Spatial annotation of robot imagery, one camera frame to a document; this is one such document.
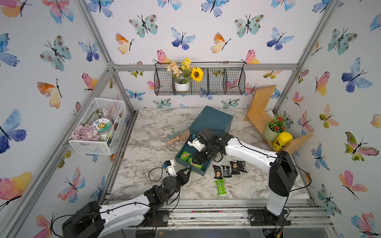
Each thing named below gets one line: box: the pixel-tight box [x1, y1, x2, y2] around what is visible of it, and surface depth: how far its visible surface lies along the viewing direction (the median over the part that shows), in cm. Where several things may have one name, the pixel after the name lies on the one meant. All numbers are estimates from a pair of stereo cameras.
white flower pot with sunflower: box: [166, 57, 204, 92], surface depth 86 cm
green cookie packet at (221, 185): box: [214, 178, 227, 196], surface depth 84 cm
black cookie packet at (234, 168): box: [229, 161, 241, 175], surface depth 91 cm
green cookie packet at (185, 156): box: [179, 150, 191, 162], surface depth 88 cm
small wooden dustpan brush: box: [166, 127, 191, 145], surface depth 106 cm
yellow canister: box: [272, 131, 294, 152], surface depth 86 cm
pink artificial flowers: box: [70, 123, 100, 142], surface depth 61 cm
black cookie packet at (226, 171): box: [221, 165, 233, 179], surface depth 89 cm
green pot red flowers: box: [263, 116, 287, 142], surface depth 88 cm
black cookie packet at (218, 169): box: [212, 164, 224, 180], surface depth 90 cm
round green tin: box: [92, 118, 113, 135], surface depth 67 cm
